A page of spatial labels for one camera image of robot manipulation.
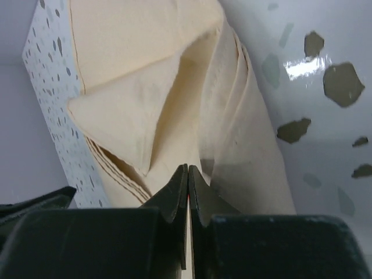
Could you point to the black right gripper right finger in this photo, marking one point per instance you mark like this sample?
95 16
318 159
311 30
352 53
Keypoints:
229 244

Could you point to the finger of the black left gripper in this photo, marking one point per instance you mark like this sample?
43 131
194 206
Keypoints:
59 199

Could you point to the beige cloth mat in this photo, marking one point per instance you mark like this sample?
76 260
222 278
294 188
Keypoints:
166 83

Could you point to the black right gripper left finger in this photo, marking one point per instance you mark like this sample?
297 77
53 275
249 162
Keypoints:
144 242

